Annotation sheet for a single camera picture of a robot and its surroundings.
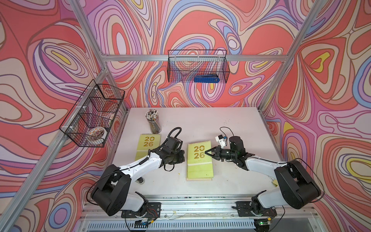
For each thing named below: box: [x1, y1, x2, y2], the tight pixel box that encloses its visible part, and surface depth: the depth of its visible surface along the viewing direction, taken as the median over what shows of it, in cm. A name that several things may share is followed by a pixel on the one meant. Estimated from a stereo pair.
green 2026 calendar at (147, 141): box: [134, 133, 162, 161], surface depth 102 cm
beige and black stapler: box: [134, 176, 145, 185], surface depth 84 cm
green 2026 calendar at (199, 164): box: [186, 140, 215, 179], surface depth 84 cm
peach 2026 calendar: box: [185, 176, 213, 182], surface depth 84 cm
